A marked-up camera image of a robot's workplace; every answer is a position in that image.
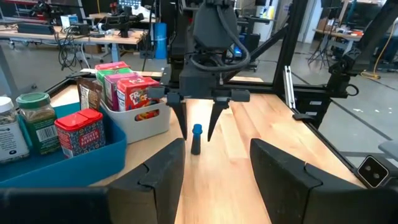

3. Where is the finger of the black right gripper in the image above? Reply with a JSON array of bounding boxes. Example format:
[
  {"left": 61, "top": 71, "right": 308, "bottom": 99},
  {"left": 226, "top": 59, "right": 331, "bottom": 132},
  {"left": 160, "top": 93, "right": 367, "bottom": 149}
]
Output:
[
  {"left": 167, "top": 92, "right": 189, "bottom": 141},
  {"left": 207, "top": 96, "right": 231, "bottom": 142}
]

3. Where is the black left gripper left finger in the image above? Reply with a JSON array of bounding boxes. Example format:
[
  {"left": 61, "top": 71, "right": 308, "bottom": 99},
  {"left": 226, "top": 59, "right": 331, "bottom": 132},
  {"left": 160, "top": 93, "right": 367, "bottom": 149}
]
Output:
[{"left": 107, "top": 139, "right": 187, "bottom": 224}]

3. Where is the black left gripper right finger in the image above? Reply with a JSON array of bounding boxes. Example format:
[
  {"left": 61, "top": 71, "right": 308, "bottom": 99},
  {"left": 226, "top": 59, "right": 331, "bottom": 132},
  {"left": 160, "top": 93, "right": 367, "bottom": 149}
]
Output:
[{"left": 250, "top": 139, "right": 368, "bottom": 224}]

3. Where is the small blue cube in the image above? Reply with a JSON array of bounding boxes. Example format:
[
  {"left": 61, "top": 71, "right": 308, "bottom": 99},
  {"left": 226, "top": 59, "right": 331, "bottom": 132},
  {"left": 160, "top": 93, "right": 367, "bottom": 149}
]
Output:
[{"left": 190, "top": 123, "right": 203, "bottom": 156}]

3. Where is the red Froot Loops cereal box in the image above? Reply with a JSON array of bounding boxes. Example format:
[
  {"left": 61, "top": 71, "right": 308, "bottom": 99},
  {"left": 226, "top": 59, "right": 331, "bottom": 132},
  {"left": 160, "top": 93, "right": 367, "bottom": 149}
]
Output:
[{"left": 116, "top": 77, "right": 161, "bottom": 121}]

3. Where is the white plastic bin with handles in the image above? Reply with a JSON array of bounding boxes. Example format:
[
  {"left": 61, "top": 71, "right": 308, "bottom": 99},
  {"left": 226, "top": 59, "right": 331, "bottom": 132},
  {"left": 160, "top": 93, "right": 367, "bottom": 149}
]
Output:
[{"left": 99, "top": 98, "right": 172, "bottom": 144}]

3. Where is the purple Raisin Bran cereal box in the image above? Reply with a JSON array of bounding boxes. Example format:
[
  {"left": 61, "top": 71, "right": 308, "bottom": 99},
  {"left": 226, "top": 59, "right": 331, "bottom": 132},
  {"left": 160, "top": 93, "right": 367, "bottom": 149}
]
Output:
[{"left": 103, "top": 72, "right": 141, "bottom": 112}]

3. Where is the red mini cereal box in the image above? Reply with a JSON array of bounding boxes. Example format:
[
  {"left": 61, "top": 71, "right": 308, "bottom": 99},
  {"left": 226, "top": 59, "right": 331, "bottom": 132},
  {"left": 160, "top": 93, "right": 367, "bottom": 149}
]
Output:
[{"left": 94, "top": 61, "right": 131, "bottom": 72}]

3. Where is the blue plastic bin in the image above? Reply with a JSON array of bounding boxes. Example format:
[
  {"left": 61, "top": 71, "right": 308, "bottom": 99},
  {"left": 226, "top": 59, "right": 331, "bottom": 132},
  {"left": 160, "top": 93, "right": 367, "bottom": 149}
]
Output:
[{"left": 0, "top": 102, "right": 128, "bottom": 189}]

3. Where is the orange bottle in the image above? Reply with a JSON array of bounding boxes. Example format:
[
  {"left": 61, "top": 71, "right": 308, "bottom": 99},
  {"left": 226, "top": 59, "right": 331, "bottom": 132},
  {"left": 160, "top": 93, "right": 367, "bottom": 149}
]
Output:
[{"left": 76, "top": 77, "right": 103, "bottom": 111}]

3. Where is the red smoked paprika tin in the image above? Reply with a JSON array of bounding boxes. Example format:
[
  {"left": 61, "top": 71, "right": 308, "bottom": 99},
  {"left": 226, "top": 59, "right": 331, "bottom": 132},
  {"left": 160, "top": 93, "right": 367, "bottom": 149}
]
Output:
[{"left": 54, "top": 108, "right": 106, "bottom": 159}]

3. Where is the green lid spice jar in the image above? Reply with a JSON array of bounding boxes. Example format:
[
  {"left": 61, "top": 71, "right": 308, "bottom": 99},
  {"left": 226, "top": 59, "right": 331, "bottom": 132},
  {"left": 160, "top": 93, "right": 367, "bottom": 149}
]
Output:
[{"left": 15, "top": 91, "right": 62, "bottom": 156}]

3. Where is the white lid spice jar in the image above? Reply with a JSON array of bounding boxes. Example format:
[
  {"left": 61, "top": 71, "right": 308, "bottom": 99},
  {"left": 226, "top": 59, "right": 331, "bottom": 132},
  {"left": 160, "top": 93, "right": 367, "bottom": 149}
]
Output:
[{"left": 0, "top": 96, "right": 30, "bottom": 164}]

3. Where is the blue cylindrical bin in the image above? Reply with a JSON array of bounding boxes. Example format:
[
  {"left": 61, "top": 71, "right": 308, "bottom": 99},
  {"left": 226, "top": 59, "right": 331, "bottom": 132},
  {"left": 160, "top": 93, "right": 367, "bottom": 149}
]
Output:
[{"left": 153, "top": 22, "right": 168, "bottom": 60}]

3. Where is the black computer tower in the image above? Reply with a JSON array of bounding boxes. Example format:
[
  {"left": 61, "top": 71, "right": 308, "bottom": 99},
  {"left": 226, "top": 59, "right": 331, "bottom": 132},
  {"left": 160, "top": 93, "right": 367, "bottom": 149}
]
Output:
[{"left": 232, "top": 32, "right": 261, "bottom": 62}]

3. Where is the silver aluminium bar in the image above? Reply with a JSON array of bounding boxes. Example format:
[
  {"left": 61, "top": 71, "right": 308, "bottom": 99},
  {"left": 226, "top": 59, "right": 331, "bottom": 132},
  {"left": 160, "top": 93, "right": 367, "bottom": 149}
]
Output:
[{"left": 282, "top": 65, "right": 296, "bottom": 110}]

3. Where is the light wood workbench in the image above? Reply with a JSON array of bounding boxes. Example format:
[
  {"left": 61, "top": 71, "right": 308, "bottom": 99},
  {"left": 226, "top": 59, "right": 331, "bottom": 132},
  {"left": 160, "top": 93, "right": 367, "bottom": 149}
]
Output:
[
  {"left": 0, "top": 23, "right": 149, "bottom": 63},
  {"left": 313, "top": 26, "right": 364, "bottom": 43}
]

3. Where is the black aluminium table frame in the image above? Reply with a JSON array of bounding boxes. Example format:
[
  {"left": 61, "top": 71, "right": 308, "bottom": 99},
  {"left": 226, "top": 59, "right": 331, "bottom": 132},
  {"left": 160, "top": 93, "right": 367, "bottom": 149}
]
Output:
[{"left": 49, "top": 0, "right": 398, "bottom": 187}]

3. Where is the black table-level camera box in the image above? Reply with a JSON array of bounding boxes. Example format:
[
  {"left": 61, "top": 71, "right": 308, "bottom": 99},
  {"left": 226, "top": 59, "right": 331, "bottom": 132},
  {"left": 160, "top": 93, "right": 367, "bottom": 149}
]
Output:
[{"left": 356, "top": 154, "right": 390, "bottom": 189}]

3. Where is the yellow extension cable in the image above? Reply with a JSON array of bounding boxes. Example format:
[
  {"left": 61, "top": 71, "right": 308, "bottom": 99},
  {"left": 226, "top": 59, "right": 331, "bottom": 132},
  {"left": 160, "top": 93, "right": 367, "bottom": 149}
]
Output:
[{"left": 360, "top": 18, "right": 398, "bottom": 80}]

